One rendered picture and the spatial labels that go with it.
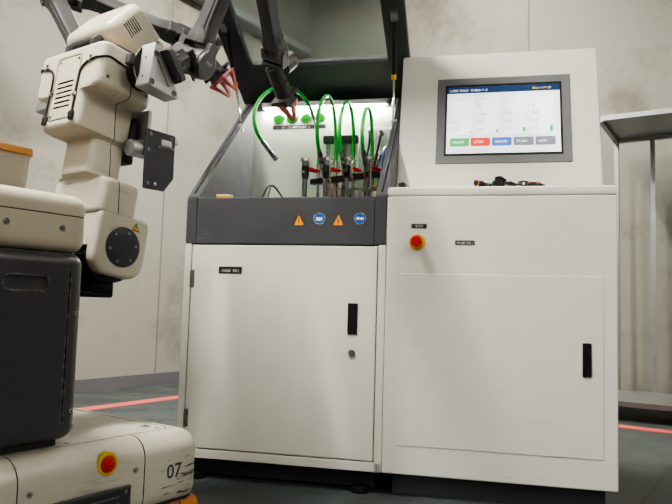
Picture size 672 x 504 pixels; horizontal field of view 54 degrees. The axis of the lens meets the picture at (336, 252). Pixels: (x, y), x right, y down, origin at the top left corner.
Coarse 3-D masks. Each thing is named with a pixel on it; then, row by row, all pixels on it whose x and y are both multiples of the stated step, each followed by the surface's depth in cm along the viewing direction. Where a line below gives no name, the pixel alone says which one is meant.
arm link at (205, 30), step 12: (216, 0) 175; (228, 0) 178; (204, 12) 176; (216, 12) 176; (204, 24) 175; (216, 24) 177; (180, 36) 178; (192, 36) 176; (204, 36) 175; (216, 36) 179; (204, 48) 175; (216, 48) 177; (192, 60) 174; (204, 60) 175; (192, 72) 175; (204, 72) 177
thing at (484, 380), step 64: (448, 64) 250; (512, 64) 244; (576, 64) 239; (576, 128) 231; (448, 256) 209; (512, 256) 205; (576, 256) 201; (448, 320) 207; (512, 320) 203; (576, 320) 199; (384, 384) 210; (448, 384) 206; (512, 384) 202; (576, 384) 198; (384, 448) 208; (448, 448) 204; (512, 448) 200; (576, 448) 196
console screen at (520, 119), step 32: (448, 96) 245; (480, 96) 242; (512, 96) 240; (544, 96) 237; (448, 128) 241; (480, 128) 238; (512, 128) 236; (544, 128) 233; (448, 160) 237; (480, 160) 234; (512, 160) 232; (544, 160) 229
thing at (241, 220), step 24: (216, 216) 227; (240, 216) 225; (264, 216) 223; (288, 216) 221; (312, 216) 220; (216, 240) 226; (240, 240) 224; (264, 240) 223; (288, 240) 221; (312, 240) 219; (336, 240) 217; (360, 240) 216
